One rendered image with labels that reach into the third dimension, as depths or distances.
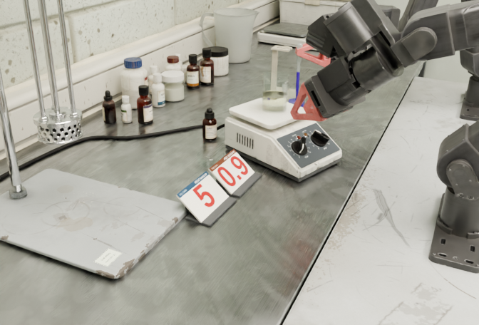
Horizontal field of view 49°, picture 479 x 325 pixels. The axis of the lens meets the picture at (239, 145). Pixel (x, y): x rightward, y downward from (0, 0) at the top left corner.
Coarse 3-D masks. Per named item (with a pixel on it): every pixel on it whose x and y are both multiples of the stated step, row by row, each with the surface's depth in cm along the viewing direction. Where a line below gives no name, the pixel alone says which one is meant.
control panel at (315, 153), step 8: (304, 128) 101; (312, 128) 102; (320, 128) 102; (288, 136) 98; (296, 136) 98; (304, 136) 99; (280, 144) 95; (288, 144) 96; (312, 144) 99; (328, 144) 100; (288, 152) 95; (312, 152) 97; (320, 152) 98; (328, 152) 99; (296, 160) 94; (304, 160) 95; (312, 160) 96
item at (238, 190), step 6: (252, 174) 96; (258, 174) 96; (216, 180) 92; (246, 180) 94; (252, 180) 94; (222, 186) 92; (240, 186) 92; (246, 186) 92; (228, 192) 90; (234, 192) 90; (240, 192) 90
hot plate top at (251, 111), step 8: (248, 104) 106; (256, 104) 106; (288, 104) 106; (232, 112) 102; (240, 112) 102; (248, 112) 102; (256, 112) 102; (264, 112) 102; (288, 112) 102; (304, 112) 102; (248, 120) 100; (256, 120) 98; (264, 120) 98; (272, 120) 98; (280, 120) 98; (288, 120) 99; (272, 128) 96
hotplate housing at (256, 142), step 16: (240, 128) 101; (256, 128) 99; (288, 128) 99; (240, 144) 102; (256, 144) 99; (272, 144) 96; (256, 160) 101; (272, 160) 97; (288, 160) 94; (320, 160) 97; (336, 160) 101; (288, 176) 96; (304, 176) 95
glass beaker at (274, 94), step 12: (264, 72) 102; (276, 72) 103; (288, 72) 101; (264, 84) 100; (276, 84) 99; (288, 84) 101; (264, 96) 101; (276, 96) 100; (264, 108) 102; (276, 108) 101
